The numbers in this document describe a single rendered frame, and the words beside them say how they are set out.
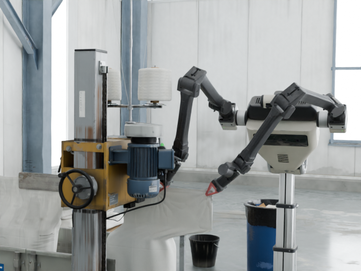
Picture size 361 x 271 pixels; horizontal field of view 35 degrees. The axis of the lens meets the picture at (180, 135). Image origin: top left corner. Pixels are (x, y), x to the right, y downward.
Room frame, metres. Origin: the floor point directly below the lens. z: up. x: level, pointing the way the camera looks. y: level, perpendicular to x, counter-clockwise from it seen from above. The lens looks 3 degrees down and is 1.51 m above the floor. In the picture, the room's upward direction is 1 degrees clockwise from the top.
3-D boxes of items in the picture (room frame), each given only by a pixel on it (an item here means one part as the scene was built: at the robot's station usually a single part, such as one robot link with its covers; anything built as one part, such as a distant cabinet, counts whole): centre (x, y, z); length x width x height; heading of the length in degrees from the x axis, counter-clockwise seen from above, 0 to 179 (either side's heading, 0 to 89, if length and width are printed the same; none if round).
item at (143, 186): (2.68, 0.17, 1.21); 0.15 x 0.15 x 0.25
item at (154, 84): (2.82, 0.13, 1.61); 0.17 x 0.17 x 0.17
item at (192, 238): (5.44, -0.24, 0.13); 0.30 x 0.30 x 0.26
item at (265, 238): (5.12, -0.81, 0.32); 0.51 x 0.48 x 0.65; 159
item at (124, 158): (2.68, 0.26, 1.27); 0.12 x 0.09 x 0.09; 159
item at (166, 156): (2.69, 0.07, 1.25); 0.10 x 0.08 x 0.12; 4
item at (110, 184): (2.80, 0.39, 1.18); 0.34 x 0.25 x 0.31; 159
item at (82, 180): (2.61, 0.43, 1.14); 0.11 x 0.06 x 0.11; 69
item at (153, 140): (2.68, 0.17, 1.35); 0.12 x 0.12 x 0.04
